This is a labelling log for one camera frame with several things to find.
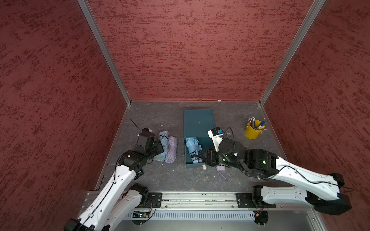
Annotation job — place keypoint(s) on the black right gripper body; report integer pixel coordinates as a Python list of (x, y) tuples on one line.
[(216, 157)]

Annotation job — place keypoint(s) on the aluminium left corner post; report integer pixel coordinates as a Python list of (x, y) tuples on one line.
[(87, 11)]

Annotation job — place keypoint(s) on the purple umbrella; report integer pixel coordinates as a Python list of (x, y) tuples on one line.
[(220, 169), (172, 150)]

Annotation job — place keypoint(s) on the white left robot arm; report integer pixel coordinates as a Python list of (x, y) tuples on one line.
[(113, 203)]

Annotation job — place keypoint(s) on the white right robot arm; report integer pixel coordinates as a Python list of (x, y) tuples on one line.
[(318, 191)]

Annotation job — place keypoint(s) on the yellow pen cup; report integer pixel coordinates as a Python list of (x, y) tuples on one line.
[(251, 133)]

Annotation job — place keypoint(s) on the teal drawer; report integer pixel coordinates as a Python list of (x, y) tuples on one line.
[(206, 143)]

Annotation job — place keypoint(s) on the blue umbrella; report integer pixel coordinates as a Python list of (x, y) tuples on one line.
[(163, 138), (194, 148)]

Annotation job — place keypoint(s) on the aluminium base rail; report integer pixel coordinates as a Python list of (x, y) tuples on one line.
[(214, 201)]

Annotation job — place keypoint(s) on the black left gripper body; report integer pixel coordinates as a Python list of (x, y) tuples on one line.
[(156, 149)]

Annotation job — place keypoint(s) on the teal drawer cabinet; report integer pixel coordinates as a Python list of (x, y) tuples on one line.
[(198, 122)]

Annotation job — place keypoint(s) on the pens in cup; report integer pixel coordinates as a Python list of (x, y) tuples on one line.
[(256, 124)]

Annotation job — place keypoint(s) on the aluminium corner post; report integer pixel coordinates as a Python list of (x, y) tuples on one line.
[(87, 11), (299, 37)]

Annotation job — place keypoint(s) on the aluminium right corner post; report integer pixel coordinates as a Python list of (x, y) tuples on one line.
[(299, 37)]

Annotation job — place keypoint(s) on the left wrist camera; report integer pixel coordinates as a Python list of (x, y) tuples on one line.
[(147, 133)]

